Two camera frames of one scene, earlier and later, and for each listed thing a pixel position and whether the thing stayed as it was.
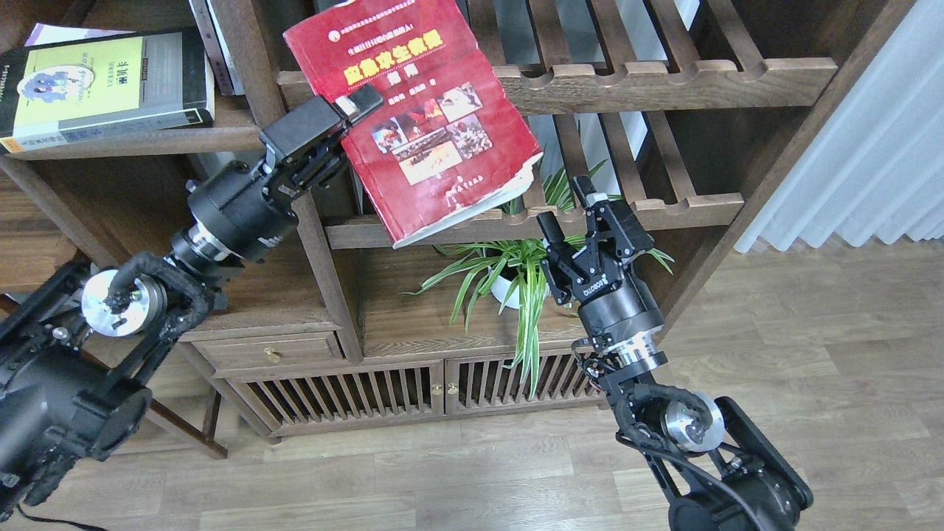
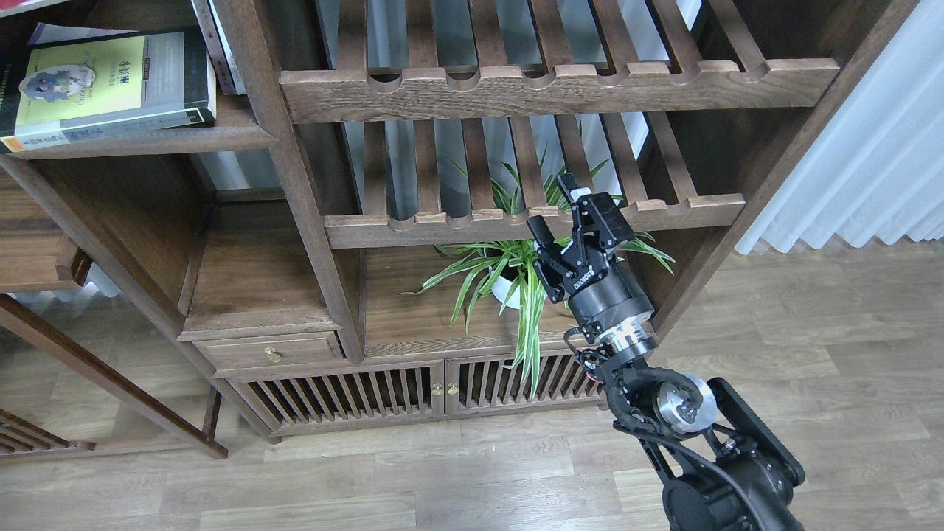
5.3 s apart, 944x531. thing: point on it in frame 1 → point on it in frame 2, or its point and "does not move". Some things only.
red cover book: [447, 143] → [9, 7]
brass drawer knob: [272, 355] does not move
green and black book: [105, 87] does not move
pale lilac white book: [44, 33] does not move
